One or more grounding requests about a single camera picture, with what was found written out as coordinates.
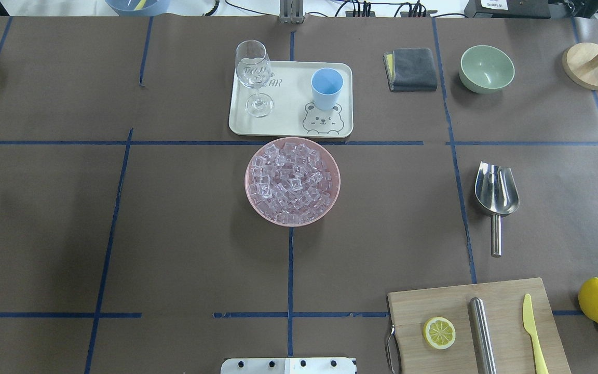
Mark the silver metal ice scoop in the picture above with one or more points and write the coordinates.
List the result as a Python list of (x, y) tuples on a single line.
[(496, 192)]

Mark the pink bowl with ice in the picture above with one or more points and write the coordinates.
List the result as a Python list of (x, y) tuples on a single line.
[(292, 181)]

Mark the light blue cup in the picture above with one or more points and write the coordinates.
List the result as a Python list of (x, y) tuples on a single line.
[(326, 85)]

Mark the wooden cup stand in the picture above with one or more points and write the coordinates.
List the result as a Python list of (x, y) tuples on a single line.
[(580, 63)]

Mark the cream serving tray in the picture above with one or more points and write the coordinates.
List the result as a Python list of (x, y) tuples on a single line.
[(294, 114)]

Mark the clear wine glass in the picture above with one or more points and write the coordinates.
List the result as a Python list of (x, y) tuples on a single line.
[(253, 69)]

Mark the yellow sponge under cloth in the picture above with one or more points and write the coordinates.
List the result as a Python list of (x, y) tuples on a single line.
[(389, 67)]

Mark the dark grey folded cloth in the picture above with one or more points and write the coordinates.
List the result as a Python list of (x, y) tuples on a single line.
[(414, 70)]

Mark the half lemon slice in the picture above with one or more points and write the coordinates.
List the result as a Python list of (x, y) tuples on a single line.
[(439, 333)]

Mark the mint green bowl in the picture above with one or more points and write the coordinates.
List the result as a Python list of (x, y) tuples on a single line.
[(485, 69)]

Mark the yellow plastic fork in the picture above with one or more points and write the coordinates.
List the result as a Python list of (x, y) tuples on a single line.
[(141, 4)]

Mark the blue bowl on desk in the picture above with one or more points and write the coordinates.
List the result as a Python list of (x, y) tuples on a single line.
[(152, 8)]

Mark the yellow plastic knife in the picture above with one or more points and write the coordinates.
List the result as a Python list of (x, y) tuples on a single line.
[(529, 325)]

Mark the wooden cutting board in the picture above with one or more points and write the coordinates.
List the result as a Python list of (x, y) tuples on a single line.
[(511, 344)]

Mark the aluminium frame post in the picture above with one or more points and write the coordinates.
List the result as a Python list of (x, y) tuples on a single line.
[(291, 11)]

